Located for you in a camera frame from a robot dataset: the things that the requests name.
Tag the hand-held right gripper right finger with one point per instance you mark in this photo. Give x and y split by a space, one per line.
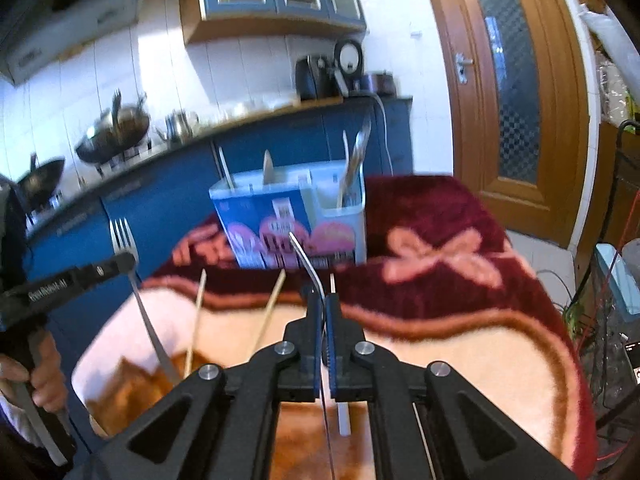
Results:
336 350

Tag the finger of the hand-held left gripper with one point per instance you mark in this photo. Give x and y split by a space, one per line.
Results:
117 264

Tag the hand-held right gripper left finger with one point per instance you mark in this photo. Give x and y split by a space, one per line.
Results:
316 350

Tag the wooden chopstick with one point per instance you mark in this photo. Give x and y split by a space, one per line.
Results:
270 305
197 310

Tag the light blue utensil box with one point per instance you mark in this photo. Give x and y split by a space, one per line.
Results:
280 230

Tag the white chopstick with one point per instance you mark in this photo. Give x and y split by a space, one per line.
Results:
227 172

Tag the silver table knife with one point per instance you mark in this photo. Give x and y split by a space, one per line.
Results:
360 150

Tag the person's left hand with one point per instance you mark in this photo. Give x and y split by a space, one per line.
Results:
50 375

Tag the small black wok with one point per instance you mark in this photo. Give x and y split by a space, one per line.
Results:
42 180

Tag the large black wok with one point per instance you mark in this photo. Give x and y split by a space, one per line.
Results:
120 135

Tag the red floral plush blanket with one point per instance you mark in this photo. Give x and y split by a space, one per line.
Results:
475 320

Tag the steel kettle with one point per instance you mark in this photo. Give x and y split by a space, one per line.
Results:
180 127

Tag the grey range hood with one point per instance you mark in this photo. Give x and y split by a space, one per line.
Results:
75 10

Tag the wooden door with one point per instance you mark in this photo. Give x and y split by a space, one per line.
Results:
445 110

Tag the black air fryer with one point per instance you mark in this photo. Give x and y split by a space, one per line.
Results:
312 80

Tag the light blue plastic container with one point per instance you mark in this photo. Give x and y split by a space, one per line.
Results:
612 280

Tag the wooden shelf unit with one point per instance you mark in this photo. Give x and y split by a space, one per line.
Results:
607 185

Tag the white plastic bag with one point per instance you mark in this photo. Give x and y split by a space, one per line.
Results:
610 35

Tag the blue wall cabinet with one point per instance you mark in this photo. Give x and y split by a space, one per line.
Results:
280 15

